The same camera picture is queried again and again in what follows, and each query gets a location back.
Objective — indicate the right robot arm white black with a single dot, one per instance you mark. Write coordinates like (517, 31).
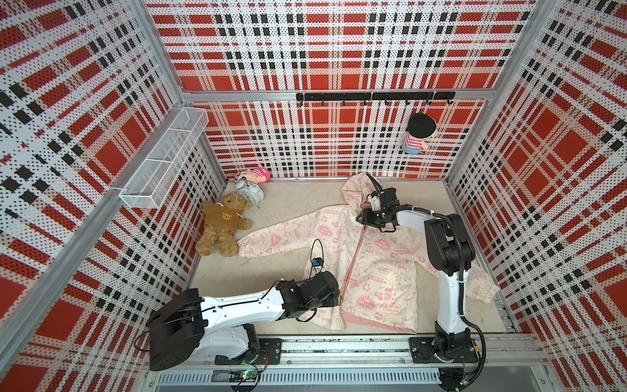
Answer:
(450, 253)

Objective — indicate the black wall hook rail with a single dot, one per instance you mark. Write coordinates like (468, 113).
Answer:
(427, 96)

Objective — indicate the green circuit board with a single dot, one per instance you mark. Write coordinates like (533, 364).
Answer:
(242, 376)

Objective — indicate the aluminium front rail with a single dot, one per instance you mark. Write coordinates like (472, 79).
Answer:
(513, 362)

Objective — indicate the cream pink printed jacket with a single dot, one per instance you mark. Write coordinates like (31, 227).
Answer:
(376, 272)

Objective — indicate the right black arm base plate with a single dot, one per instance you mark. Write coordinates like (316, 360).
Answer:
(426, 350)

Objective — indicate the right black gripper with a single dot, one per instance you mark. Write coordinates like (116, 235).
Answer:
(366, 213)

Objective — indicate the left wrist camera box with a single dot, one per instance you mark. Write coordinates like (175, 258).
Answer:
(317, 265)

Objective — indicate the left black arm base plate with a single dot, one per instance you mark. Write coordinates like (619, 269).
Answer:
(259, 352)

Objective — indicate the brown teddy bear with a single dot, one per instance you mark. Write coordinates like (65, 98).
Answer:
(222, 220)

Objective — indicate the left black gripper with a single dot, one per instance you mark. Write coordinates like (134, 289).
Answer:
(332, 300)

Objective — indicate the white wire mesh basket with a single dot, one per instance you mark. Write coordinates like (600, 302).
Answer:
(151, 183)

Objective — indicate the black-haired striped doll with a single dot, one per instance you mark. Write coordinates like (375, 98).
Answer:
(420, 128)

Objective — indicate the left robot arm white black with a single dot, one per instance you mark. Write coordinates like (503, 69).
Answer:
(190, 325)

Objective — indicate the pink plush doll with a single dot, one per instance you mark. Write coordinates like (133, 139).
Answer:
(257, 175)

